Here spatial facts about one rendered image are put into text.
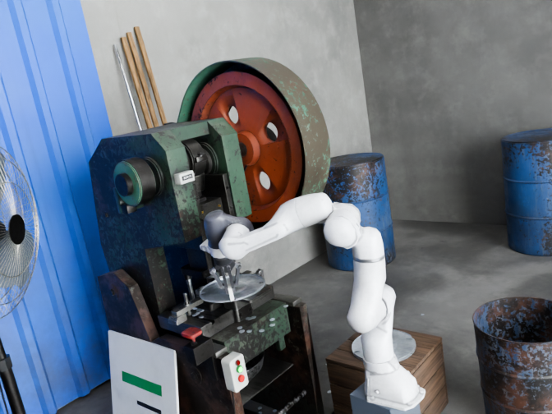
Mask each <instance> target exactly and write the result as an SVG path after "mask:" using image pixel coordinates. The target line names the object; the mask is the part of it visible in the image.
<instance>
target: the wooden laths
mask: <svg viewBox="0 0 552 414"><path fill-rule="evenodd" d="M134 30H135V32H136V38H137V41H138V44H139V46H140V51H141V55H142V57H143V60H144V64H145V69H146V71H147V74H148V77H149V82H150V85H151V88H152V91H153V94H154V99H155V102H156V105H157V108H158V111H159V116H160V119H161V122H162V124H163V125H164V123H168V122H167V119H166V117H165V113H164V110H163V105H162V102H161V99H160V97H159V92H158V88H157V85H156V83H155V79H154V74H153V72H152V69H151V65H150V60H149V58H148V54H147V52H146V49H145V44H144V40H143V38H142V35H141V32H140V27H139V26H135V27H134ZM126 36H127V38H126V37H121V38H120V39H121V41H122V46H123V49H124V52H125V55H126V59H127V63H128V66H129V69H130V72H131V77H132V80H133V82H134V86H135V88H136V93H137V96H138V99H139V102H140V106H141V110H142V113H143V115H144V119H145V123H146V126H147V129H149V128H153V126H152V123H153V125H154V127H159V123H158V119H157V117H156V114H155V111H154V105H153V103H152V100H151V97H150V92H149V89H148V86H147V83H146V80H145V75H144V72H143V70H142V66H141V64H140V59H139V56H138V52H137V50H136V45H135V42H134V39H133V36H132V33H131V32H126ZM127 39H128V42H129V45H130V48H131V52H130V49H129V46H128V42H127ZM113 46H114V49H115V52H116V54H117V60H118V62H119V65H120V68H121V71H122V76H123V79H124V81H125V85H126V89H127V93H128V95H129V98H130V101H131V106H132V108H133V112H134V114H135V117H136V122H137V125H138V128H139V131H141V130H142V127H141V124H140V119H139V117H138V114H137V111H136V106H135V103H134V100H133V98H132V94H131V90H130V86H129V84H128V81H127V76H126V73H125V71H124V67H123V65H122V60H121V57H120V54H119V51H118V48H117V45H116V44H114V45H113ZM131 53H132V56H133V58H134V62H135V65H136V69H135V65H134V62H133V60H132V56H131ZM136 70H137V72H138V76H139V78H140V82H139V79H138V76H137V73H136ZM140 83H141V86H142V89H143V92H144V95H145V99H144V95H143V93H142V90H141V87H140ZM145 100H146V103H147V106H148V109H149V112H148V109H147V107H146V103H145ZM149 114H150V115H149ZM150 116H151V119H152V123H151V121H150Z"/></svg>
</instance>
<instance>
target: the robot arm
mask: <svg viewBox="0 0 552 414"><path fill-rule="evenodd" d="M360 221H361V214H360V212H359V209H358V208H357V207H356V206H354V205H353V204H344V203H338V202H333V203H332V201H331V200H330V198H329V197H328V196H327V195H326V194H325V193H323V192H321V193H314V194H307V195H302V196H299V197H297V198H294V199H291V200H289V201H287V202H285V203H283V204H282V205H280V207H279V208H278V210H277V211H276V213H275V214H274V216H273V217H272V218H271V219H270V220H269V222H268V223H267V224H265V225H264V226H263V227H262V228H258V229H256V230H254V228H253V224H252V223H251V221H250V220H249V219H248V218H244V217H235V216H232V215H229V214H225V213H224V212H223V211H222V210H220V209H219V210H215V211H212V212H210V213H208V214H207V215H206V216H205V220H204V227H205V235H206V237H207V240H205V241H204V242H203V243H202V244H201V245H200V249H201V250H203V251H206V252H208V253H209V254H211V255H212V256H213V258H214V267H213V268H210V269H209V273H210V274H211V275H213V276H214V278H215V280H216V282H217V283H218V285H219V287H220V288H225V291H226V293H227V294H229V296H230V300H231V301H234V296H233V293H234V292H235V286H236V285H238V282H239V273H240V269H241V267H242V265H241V262H238V263H236V262H235V260H239V259H241V258H242V257H244V256H245V255H246V254H247V253H248V252H250V251H253V250H255V249H257V248H260V247H262V246H265V245H267V244H269V243H271V242H274V241H276V240H278V239H280V238H282V237H285V236H287V235H288V234H290V233H292V232H295V231H298V230H301V229H303V228H306V227H308V226H310V225H313V224H316V223H324V224H325V226H324V237H325V239H326V240H327V241H328V242H329V244H331V245H334V246H341V247H344V248H346V249H349V248H352V256H353V268H354V283H353V289H352V299H351V305H350V308H349V311H348V313H347V322H348V324H349V325H350V327H351V328H352V329H353V330H355V331H356V332H358V333H361V344H362V351H363V364H364V367H365V379H366V381H365V387H364V388H365V395H366V399H367V402H368V403H374V404H378V405H381V406H386V407H391V408H395V409H398V410H402V411H406V410H409V409H412V408H414V407H415V406H416V405H417V404H418V403H419V402H420V401H421V400H422V399H423V398H424V397H425V393H426V391H425V390H424V389H423V388H421V387H419V385H417V382H416V378H415V377H414V376H412V375H411V373H410V372H409V371H408V370H405V369H404V368H403V367H402V366H401V365H399V363H398V359H397V357H396V356H395V353H394V352H393V339H392V329H393V308H394V303H395V298H396V295H395V293H394V290H393V289H392V288H391V287H390V286H388V285H386V284H385V283H384V282H385V279H386V272H385V257H384V244H383V241H382V237H381V234H380V232H379V231H378V230H377V229H376V228H372V227H365V228H364V227H362V226H360ZM253 230H254V231H253ZM234 266H235V267H236V274H235V281H234V282H233V278H232V269H233V268H234ZM216 270H218V271H219V272H220V273H221V274H222V276H223V283H222V281H221V279H220V278H219V276H218V275H217V273H216ZM225 273H228V276H229V279H230V284H228V283H227V279H226V275H225Z"/></svg>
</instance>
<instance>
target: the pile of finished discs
mask: <svg viewBox="0 0 552 414"><path fill-rule="evenodd" d="M392 339H393V352H394V353H395V356H396V357H397V359H398V361H403V360H405V359H407V358H408V357H409V356H411V355H412V354H411V353H414V351H415V350H416V342H415V339H414V338H412V336H411V335H410V334H408V333H405V332H403V331H400V330H396V329H392ZM352 352H353V354H354V356H355V357H356V358H358V359H359V360H361V361H363V351H362V344H361V336H359V337H358V338H356V339H355V340H354V342H353V343H352Z"/></svg>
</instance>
